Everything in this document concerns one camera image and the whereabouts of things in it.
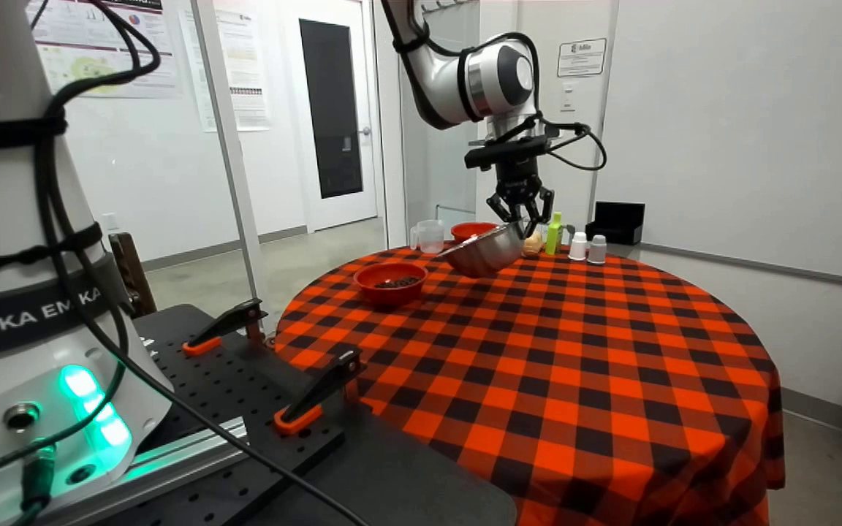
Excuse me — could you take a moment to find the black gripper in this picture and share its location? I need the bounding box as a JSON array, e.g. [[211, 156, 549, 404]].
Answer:
[[486, 156, 555, 240]]

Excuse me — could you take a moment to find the silver metal bowl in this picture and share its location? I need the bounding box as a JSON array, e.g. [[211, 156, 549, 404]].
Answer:
[[437, 223, 527, 277]]

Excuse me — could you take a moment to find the orange bowl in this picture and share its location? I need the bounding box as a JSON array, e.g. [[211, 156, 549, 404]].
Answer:
[[448, 220, 502, 246], [352, 259, 431, 312]]

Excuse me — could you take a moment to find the green plastic bottle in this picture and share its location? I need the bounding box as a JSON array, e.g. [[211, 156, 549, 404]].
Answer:
[[545, 211, 567, 257]]

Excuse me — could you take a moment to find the small clear bottle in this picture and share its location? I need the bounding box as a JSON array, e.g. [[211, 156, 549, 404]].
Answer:
[[584, 232, 611, 268]]

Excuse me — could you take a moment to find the clear plastic measuring cup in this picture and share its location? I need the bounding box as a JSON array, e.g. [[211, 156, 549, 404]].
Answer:
[[406, 217, 450, 257]]

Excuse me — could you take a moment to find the white paper sign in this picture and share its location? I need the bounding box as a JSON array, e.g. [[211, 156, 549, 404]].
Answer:
[[552, 36, 611, 81]]

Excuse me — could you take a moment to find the orange black plaid tablecloth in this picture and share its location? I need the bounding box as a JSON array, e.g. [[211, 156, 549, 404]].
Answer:
[[271, 242, 789, 526]]

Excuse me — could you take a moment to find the white door with dark window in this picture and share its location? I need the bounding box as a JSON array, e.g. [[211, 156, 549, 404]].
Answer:
[[279, 0, 388, 238]]

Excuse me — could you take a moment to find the white paper notice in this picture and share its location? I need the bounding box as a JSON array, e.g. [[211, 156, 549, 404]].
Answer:
[[211, 10, 271, 128]]

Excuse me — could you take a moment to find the black perforated breadboard table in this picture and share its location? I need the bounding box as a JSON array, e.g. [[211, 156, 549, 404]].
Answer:
[[96, 302, 520, 526]]

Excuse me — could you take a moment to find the dark brown chair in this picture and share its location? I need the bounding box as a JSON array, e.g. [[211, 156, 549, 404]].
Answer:
[[109, 232, 159, 318]]

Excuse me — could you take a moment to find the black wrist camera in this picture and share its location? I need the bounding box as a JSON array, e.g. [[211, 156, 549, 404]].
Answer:
[[463, 135, 552, 173]]

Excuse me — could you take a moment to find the white door with handle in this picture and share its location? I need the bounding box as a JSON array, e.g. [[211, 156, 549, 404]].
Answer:
[[396, 0, 520, 232]]

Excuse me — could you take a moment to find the black wall tray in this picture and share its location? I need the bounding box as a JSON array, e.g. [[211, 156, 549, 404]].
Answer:
[[584, 200, 650, 249]]

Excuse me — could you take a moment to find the black clamp with orange handle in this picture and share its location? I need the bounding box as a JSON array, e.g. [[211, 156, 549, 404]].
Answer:
[[271, 346, 365, 439], [181, 295, 271, 363]]

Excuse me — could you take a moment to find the aluminium frame post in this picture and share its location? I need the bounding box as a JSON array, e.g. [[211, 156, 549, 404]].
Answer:
[[191, 0, 268, 303]]

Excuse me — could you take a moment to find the wall poster with diagram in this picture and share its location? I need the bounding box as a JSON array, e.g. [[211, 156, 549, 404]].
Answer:
[[30, 0, 181, 100]]

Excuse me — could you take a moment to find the green cable plug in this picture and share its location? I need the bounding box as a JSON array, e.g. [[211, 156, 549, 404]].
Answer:
[[18, 441, 62, 521]]

